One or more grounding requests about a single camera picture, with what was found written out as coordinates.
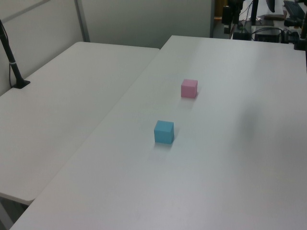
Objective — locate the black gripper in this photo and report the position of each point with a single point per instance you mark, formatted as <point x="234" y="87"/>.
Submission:
<point x="235" y="3"/>

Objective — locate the blue cube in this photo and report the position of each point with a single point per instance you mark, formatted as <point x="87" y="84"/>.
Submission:
<point x="163" y="134"/>

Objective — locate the pink cube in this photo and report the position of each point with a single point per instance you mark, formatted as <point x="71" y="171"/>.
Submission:
<point x="188" y="89"/>

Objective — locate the yellow wooden board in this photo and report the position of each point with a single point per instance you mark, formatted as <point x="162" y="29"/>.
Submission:
<point x="217" y="8"/>

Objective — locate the small black electronics box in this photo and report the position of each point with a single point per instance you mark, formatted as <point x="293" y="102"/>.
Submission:
<point x="241" y="35"/>

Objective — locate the black monitor stand pole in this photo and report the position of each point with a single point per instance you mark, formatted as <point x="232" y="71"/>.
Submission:
<point x="254" y="12"/>

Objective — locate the large black electronics box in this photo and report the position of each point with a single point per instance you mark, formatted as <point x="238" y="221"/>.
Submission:
<point x="267" y="36"/>

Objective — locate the brown flat object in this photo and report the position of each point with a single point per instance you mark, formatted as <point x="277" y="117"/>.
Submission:
<point x="274" y="17"/>

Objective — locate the black keyboard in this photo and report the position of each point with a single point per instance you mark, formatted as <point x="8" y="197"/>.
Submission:
<point x="296" y="7"/>

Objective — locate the short black pole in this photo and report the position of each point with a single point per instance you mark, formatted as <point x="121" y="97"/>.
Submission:
<point x="303" y="28"/>

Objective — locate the black table clamp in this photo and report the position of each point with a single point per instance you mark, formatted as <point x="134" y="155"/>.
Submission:
<point x="300" y="45"/>

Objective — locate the white side table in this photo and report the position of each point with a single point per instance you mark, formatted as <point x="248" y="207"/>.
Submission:
<point x="60" y="107"/>

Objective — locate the black pole stand with base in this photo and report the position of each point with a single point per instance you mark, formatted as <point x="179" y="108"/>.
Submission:
<point x="14" y="69"/>

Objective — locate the grey partition post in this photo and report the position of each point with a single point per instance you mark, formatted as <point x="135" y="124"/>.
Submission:
<point x="212" y="19"/>

